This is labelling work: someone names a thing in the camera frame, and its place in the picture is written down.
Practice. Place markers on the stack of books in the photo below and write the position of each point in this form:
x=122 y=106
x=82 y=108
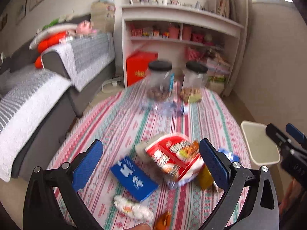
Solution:
x=103 y=16

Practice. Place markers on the striped grey sofa cover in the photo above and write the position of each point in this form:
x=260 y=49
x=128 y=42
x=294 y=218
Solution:
x=85 y=57

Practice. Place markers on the left hand thumb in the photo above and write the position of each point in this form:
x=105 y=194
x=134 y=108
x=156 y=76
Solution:
x=142 y=226

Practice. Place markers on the right hand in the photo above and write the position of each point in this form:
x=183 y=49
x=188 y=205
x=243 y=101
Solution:
x=294 y=192

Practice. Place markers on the yellow snack wrapper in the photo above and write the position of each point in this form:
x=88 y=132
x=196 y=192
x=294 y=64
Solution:
x=204 y=178

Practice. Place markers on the blue tissue packet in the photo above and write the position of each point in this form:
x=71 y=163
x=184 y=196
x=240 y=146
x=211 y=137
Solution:
x=133 y=179

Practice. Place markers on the pink basket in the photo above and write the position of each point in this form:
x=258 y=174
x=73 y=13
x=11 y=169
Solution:
x=193 y=53

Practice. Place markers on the pink pig plush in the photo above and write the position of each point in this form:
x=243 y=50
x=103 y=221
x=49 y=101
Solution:
x=85 y=28

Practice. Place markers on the jar with brown nuts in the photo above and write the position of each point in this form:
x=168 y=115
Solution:
x=158 y=80

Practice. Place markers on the pink storage bucket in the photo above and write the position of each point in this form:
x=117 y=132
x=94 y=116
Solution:
x=174 y=32

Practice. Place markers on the white bookshelf unit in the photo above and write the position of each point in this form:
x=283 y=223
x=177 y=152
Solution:
x=182 y=16

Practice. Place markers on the grey sofa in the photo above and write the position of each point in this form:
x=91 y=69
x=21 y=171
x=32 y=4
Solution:
x=38 y=106

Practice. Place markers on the white pillow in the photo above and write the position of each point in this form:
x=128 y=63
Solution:
x=51 y=31

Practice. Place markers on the orange cushion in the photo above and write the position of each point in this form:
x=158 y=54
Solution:
x=47 y=43

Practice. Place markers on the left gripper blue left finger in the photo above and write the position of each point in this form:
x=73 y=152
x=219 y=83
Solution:
x=87 y=163

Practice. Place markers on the jar with pistachios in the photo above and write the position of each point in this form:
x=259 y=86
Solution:
x=195 y=79

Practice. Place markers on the red gift box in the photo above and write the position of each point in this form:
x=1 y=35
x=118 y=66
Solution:
x=137 y=65

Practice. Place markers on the orange peel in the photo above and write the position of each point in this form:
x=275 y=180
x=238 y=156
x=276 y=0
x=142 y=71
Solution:
x=164 y=221

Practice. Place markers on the striped patterned tablecloth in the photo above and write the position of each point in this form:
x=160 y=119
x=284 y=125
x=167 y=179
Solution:
x=120 y=124

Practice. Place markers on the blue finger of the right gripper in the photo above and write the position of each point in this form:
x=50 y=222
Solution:
x=278 y=137
x=296 y=134

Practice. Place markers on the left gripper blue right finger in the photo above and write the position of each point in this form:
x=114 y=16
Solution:
x=217 y=163

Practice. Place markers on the white trash bin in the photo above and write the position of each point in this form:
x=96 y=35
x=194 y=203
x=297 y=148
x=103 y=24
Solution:
x=262 y=150

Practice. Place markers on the pile of papers and books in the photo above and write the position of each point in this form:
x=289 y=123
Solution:
x=218 y=68

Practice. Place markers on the blue milk carton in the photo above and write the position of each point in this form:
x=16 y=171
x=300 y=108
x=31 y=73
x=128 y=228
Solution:
x=230 y=155

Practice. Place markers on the white wrapper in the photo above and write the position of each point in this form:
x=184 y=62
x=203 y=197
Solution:
x=133 y=210

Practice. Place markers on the crushed clear water bottle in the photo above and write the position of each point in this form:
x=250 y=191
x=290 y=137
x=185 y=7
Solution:
x=165 y=108

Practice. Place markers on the red instant noodle cup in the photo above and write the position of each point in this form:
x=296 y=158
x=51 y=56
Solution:
x=177 y=158

